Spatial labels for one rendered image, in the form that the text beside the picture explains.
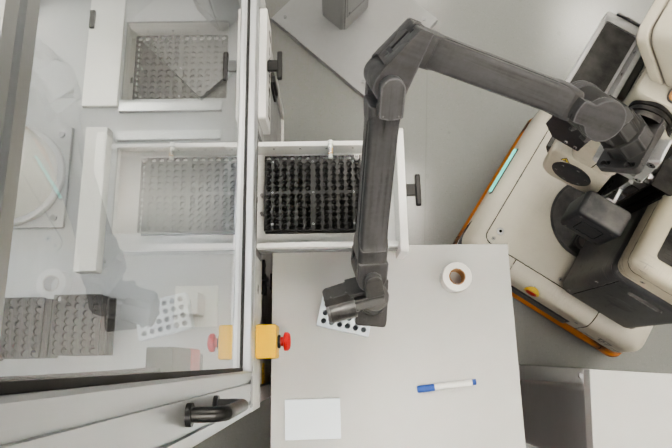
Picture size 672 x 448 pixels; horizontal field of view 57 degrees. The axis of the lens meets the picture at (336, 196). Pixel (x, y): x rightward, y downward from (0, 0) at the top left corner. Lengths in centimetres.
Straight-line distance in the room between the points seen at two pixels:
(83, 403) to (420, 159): 206
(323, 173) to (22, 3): 110
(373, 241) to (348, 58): 146
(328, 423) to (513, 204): 101
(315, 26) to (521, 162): 99
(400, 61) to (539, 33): 179
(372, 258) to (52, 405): 82
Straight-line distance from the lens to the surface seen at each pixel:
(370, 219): 112
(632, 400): 166
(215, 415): 74
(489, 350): 155
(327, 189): 145
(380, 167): 107
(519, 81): 109
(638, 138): 123
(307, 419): 150
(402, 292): 153
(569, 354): 242
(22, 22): 39
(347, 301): 122
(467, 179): 242
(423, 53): 99
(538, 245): 213
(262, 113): 146
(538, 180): 218
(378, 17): 261
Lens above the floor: 227
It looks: 75 degrees down
